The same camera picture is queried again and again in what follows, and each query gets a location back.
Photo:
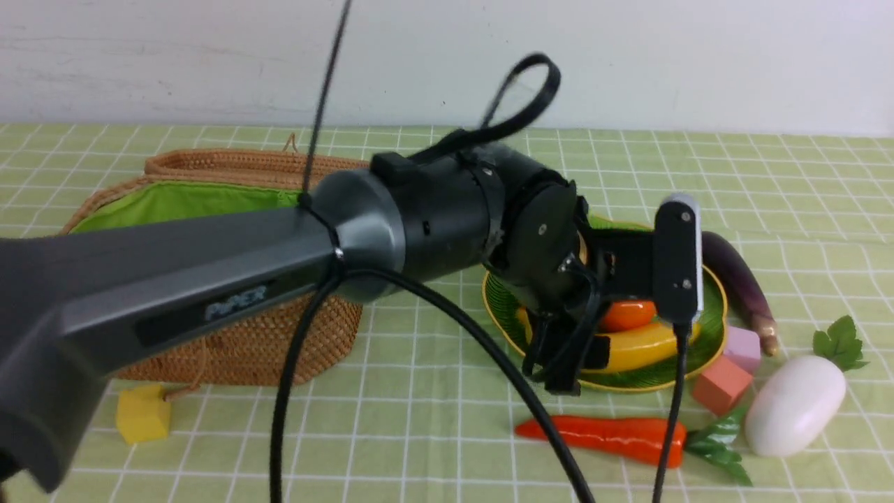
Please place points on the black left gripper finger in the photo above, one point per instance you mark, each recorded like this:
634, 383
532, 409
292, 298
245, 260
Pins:
569, 347
536, 362

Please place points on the yellow toy banana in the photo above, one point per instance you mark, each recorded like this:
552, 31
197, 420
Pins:
631, 349

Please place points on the woven wicker basket lid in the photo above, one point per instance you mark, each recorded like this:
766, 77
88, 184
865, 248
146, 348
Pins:
282, 169

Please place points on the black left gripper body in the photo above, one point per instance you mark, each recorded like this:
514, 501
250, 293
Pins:
577, 271

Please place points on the orange toy carrot green leaves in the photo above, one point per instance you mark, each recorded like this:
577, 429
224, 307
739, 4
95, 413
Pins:
640, 439

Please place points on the pink foam cube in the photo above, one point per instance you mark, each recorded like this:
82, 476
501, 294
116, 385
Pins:
721, 386

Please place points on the orange toy persimmon green calyx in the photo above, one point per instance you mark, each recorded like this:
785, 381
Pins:
628, 315

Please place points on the purple toy eggplant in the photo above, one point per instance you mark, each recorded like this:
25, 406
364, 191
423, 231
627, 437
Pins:
726, 262

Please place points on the white toy radish green leaves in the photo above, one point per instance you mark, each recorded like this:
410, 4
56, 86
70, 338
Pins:
797, 402

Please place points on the green leaf-shaped ceramic plate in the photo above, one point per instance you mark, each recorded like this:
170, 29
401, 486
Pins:
706, 344

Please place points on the black cable tie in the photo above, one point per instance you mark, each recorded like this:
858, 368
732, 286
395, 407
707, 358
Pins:
322, 101

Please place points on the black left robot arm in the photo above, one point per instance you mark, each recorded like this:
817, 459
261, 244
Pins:
78, 308

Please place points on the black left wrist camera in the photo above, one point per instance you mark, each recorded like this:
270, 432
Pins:
677, 271

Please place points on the lilac foam cube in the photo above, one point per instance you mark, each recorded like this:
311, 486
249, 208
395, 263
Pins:
743, 347

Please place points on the woven wicker basket green lining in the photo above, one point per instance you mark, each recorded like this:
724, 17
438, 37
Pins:
251, 351

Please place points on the yellow foam cube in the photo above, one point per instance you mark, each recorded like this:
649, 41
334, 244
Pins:
143, 414

